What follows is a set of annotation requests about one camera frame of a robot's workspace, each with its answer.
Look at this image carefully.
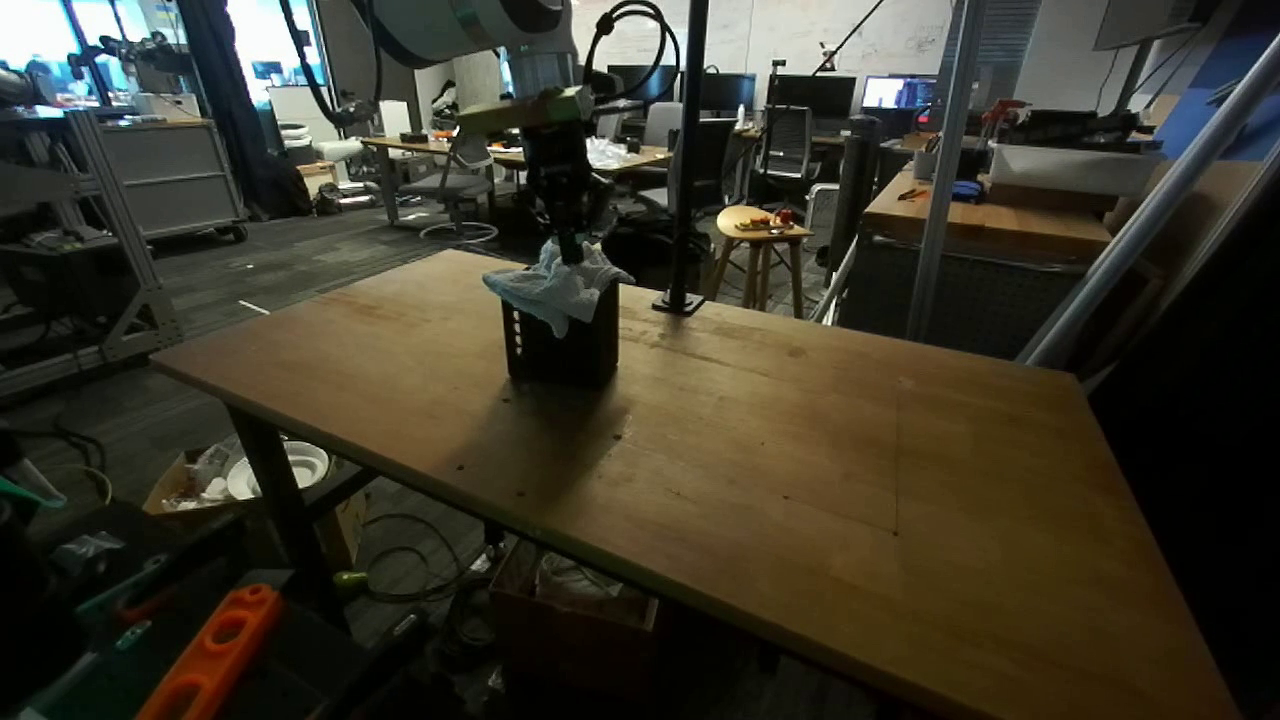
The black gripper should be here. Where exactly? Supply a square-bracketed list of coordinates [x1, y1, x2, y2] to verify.
[514, 126, 599, 267]

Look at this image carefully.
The grey cloth towel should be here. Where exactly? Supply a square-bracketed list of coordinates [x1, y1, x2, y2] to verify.
[481, 237, 635, 343]

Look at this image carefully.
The black perforated plastic box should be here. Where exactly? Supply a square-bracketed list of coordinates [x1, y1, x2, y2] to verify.
[498, 271, 623, 398]

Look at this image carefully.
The cardboard box with paper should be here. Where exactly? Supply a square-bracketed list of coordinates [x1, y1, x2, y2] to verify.
[493, 546, 664, 674]

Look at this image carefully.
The open cardboard box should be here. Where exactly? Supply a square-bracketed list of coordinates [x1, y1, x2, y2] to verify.
[136, 442, 248, 527]

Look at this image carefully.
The light wooden desk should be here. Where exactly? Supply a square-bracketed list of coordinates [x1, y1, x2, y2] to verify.
[354, 128, 675, 245]

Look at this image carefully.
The black vertical metal pole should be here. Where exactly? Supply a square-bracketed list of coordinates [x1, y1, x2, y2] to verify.
[652, 0, 715, 322]

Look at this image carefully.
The small black monitor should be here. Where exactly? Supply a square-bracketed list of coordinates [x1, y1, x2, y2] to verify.
[604, 59, 685, 110]

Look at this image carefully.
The round wooden stool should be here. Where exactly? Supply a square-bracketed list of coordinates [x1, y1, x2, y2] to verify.
[709, 201, 813, 322]

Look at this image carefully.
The grey office chair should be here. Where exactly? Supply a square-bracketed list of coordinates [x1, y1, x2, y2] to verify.
[754, 101, 821, 185]

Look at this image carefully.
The wide black monitor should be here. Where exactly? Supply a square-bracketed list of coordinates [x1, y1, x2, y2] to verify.
[763, 74, 859, 126]

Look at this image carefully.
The monitor with blue screen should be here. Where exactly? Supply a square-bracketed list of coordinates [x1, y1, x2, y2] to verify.
[857, 74, 944, 118]

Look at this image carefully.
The white round plate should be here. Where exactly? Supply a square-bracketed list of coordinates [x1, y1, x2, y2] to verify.
[219, 438, 336, 509]

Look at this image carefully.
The straight aluminium strut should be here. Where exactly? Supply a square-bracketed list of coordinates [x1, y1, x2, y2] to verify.
[904, 0, 987, 343]

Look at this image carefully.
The grey drawer cabinet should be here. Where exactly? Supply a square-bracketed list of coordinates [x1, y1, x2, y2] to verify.
[96, 118, 250, 249]

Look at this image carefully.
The wooden workbench with drawers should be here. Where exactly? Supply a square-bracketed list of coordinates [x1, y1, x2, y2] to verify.
[834, 156, 1163, 366]

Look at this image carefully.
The black metal table leg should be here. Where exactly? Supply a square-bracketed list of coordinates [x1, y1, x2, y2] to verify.
[225, 405, 344, 626]

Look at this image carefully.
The grey metal shelf rack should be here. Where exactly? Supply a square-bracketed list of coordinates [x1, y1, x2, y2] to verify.
[0, 103, 186, 405]

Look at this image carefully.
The orange plastic case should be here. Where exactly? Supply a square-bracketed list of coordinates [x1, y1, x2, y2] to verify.
[133, 582, 289, 720]

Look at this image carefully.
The leaning aluminium strut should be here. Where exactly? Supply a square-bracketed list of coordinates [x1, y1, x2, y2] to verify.
[1016, 32, 1280, 378]

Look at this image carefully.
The tan wrist camera block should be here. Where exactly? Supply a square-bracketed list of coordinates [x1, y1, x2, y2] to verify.
[457, 85, 599, 141]

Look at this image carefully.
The black looped cable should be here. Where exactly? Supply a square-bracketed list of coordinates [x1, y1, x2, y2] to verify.
[576, 0, 688, 101]

